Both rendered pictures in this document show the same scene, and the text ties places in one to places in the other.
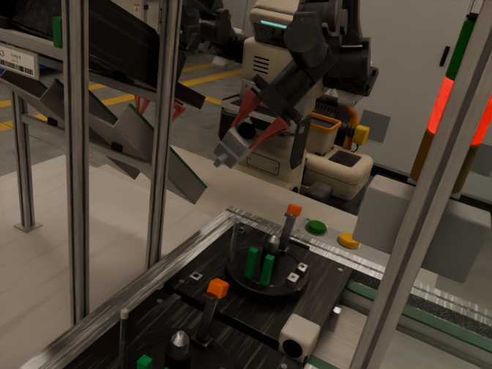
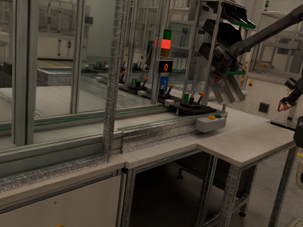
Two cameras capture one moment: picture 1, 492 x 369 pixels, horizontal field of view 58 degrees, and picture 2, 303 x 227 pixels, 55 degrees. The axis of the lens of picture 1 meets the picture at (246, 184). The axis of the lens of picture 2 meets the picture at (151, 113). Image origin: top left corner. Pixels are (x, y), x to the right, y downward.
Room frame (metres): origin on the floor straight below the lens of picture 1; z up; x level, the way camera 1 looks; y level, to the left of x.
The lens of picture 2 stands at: (0.94, -1.89, 1.38)
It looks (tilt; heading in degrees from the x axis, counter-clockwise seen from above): 15 degrees down; 108
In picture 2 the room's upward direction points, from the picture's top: 8 degrees clockwise
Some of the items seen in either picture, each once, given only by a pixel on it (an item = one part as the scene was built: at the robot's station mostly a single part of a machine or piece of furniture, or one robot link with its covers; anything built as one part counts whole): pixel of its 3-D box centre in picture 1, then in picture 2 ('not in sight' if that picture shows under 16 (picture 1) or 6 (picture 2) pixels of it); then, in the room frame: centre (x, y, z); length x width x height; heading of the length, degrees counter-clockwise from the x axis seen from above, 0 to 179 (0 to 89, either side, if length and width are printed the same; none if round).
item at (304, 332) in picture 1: (298, 338); (169, 103); (0.47, -0.11, 0.97); 0.05 x 0.05 x 0.04; 67
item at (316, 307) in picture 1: (265, 280); (190, 107); (0.60, -0.06, 0.96); 0.24 x 0.24 x 0.02; 67
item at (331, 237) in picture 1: (345, 254); (210, 123); (0.76, -0.22, 0.93); 0.21 x 0.07 x 0.06; 67
